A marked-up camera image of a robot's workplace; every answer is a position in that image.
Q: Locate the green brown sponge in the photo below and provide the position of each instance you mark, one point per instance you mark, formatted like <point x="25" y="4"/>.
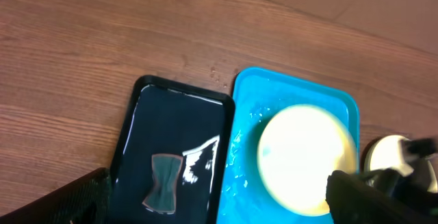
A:
<point x="162" y="198"/>

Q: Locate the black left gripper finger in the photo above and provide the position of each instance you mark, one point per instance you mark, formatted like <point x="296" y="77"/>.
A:
<point x="84" y="200"/>

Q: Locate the teal plastic tray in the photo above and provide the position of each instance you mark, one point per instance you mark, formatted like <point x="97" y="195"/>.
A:
<point x="258" y="95"/>

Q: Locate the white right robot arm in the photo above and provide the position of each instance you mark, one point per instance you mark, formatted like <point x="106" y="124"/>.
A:
<point x="397" y="185"/>

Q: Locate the yellow plate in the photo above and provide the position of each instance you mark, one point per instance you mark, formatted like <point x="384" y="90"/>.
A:
<point x="297" y="151"/>
<point x="391" y="152"/>

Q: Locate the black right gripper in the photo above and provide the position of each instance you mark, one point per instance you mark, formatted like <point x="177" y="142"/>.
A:
<point x="379" y="197"/>

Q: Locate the black plastic tray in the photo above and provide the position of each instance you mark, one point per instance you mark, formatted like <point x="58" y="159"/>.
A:
<point x="165" y="116"/>

